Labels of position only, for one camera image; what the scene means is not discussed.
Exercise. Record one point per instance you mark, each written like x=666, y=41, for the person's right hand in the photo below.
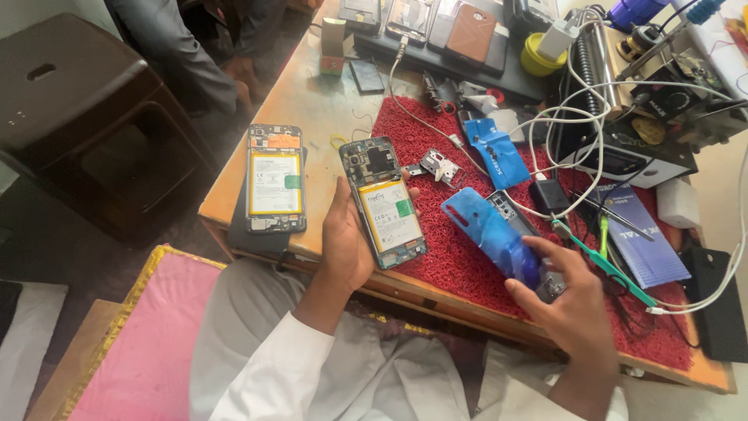
x=575, y=316

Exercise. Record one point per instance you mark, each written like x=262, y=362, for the person's left hand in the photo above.
x=342, y=257

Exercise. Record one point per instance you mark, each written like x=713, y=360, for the phone with green sticker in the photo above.
x=388, y=210

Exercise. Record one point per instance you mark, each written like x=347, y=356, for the blue phone back cover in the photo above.
x=491, y=234

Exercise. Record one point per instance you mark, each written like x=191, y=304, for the blue printed booklet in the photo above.
x=648, y=251

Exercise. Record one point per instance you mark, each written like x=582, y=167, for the opened phone with orange tape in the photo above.
x=275, y=181

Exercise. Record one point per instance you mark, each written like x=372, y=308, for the black metal tweezers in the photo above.
x=613, y=219

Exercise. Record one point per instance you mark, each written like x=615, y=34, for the small grey metal piece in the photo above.
x=412, y=170

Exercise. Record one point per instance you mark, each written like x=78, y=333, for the yellow rubber band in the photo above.
x=339, y=141

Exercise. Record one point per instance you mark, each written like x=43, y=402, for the red textured work mat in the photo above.
x=461, y=263

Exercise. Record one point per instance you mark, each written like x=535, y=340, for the person's white garment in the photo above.
x=374, y=374

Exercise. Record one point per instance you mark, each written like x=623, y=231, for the black charger adapter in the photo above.
x=548, y=196

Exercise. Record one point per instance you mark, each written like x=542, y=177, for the silver metal shield plate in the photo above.
x=438, y=165

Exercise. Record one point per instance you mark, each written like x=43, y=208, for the black flat phone case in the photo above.
x=722, y=310

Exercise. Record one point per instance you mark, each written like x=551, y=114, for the white power supply unit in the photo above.
x=631, y=158

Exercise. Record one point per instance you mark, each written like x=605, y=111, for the blue screen guard packet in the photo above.
x=496, y=155

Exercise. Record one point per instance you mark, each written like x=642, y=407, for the small dark phone screen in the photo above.
x=367, y=76

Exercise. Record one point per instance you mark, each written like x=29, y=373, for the small green red box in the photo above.
x=332, y=47

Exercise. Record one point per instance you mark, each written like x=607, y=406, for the white glue tube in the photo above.
x=482, y=99

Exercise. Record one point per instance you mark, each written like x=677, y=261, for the pink cushion with gold trim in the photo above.
x=146, y=345

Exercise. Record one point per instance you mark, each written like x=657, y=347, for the black tray of phones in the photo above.
x=514, y=82

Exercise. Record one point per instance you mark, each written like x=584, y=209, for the black soldering station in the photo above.
x=683, y=99

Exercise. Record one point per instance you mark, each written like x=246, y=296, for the black coiled iron stand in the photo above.
x=587, y=70

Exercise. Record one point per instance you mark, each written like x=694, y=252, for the yellow round container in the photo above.
x=533, y=61

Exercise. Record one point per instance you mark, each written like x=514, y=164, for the brown phone case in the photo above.
x=471, y=32

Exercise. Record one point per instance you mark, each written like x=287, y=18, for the white charger plug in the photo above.
x=558, y=38

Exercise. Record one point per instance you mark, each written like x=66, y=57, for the brown plastic stool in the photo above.
x=87, y=128

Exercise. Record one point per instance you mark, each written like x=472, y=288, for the purple blue tool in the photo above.
x=634, y=11

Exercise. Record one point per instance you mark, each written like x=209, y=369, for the white cloth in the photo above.
x=29, y=351

